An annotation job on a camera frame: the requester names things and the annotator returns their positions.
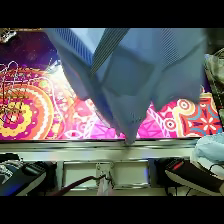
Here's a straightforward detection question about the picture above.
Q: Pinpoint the blue-grey striped long-sleeved shirt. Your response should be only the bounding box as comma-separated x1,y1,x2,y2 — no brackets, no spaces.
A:
43,28,208,146

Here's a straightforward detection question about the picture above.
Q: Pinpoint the heap of clothes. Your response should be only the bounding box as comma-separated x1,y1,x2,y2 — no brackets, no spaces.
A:
203,48,224,111

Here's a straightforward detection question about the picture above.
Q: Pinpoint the light blue garment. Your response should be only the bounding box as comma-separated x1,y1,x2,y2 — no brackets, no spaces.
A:
193,132,224,168

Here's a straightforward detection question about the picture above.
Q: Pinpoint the silver frame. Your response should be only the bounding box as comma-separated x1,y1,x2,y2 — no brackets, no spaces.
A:
0,138,224,197

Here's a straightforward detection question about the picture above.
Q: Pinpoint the red-brown cable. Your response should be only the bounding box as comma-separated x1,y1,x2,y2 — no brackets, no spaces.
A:
49,175,108,197

